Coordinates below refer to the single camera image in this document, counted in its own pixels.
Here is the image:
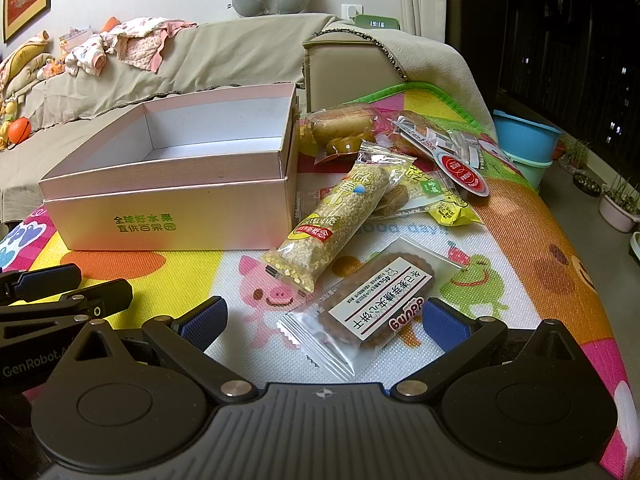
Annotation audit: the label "beige leather sofa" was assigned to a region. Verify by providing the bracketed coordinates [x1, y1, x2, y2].
[302, 40, 407, 113]

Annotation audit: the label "long bun clear packet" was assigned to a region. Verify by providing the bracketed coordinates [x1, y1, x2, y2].
[299, 101, 396, 156]

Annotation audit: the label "small dark plant pot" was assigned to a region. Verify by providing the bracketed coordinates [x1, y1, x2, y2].
[571, 170, 603, 196]

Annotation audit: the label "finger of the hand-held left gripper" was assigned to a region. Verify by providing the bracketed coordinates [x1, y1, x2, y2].
[0, 263, 82, 306]
[0, 280, 134, 343]

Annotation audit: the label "brown pastry clear packet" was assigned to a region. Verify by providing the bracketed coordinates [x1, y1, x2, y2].
[295, 180, 436, 221]

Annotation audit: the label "grain bar packet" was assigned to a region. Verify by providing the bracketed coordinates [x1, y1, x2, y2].
[260, 141, 408, 295]

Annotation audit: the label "colourful cartoon play mat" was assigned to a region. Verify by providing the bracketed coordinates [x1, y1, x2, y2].
[0, 82, 631, 480]

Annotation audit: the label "green digital clock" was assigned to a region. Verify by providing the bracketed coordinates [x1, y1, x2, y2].
[354, 14, 400, 32]

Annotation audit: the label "yellow green snack packet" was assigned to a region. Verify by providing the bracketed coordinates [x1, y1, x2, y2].
[400, 162, 483, 226]

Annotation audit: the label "beige covered sofa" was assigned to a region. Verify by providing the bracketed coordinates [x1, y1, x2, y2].
[0, 12, 496, 223]

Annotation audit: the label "orange ball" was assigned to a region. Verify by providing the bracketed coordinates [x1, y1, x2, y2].
[7, 117, 32, 145]

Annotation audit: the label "pink floral clothes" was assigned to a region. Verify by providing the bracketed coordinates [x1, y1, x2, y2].
[62, 17, 198, 77]

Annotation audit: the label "red picture gold frame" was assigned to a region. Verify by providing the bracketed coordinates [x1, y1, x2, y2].
[2, 0, 53, 43]

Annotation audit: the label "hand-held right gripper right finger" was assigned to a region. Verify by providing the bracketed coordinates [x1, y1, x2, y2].
[392, 298, 586, 405]

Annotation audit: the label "small round yellow snack packet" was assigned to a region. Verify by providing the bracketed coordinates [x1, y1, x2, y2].
[314, 136, 363, 165]

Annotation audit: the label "clear packet red round label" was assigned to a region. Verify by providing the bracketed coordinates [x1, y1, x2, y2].
[395, 115, 491, 198]

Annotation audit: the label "white plant pot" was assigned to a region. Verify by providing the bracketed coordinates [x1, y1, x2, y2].
[599, 180, 640, 233]

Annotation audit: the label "clear cookie packet white label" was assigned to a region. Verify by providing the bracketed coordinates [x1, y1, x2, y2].
[277, 237, 463, 380]

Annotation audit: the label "green plastic basin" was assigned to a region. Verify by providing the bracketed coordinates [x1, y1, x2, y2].
[505, 150, 555, 192]

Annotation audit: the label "blue plastic basin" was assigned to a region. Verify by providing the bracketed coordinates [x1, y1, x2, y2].
[491, 109, 563, 163]

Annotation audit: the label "small yellow plush toy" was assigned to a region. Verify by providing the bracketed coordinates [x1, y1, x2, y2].
[0, 100, 17, 137]

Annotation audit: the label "pink gift box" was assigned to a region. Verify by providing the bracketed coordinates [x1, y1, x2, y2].
[39, 82, 301, 252]

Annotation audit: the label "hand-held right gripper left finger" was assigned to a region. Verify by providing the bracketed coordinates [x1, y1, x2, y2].
[65, 296, 255, 406]

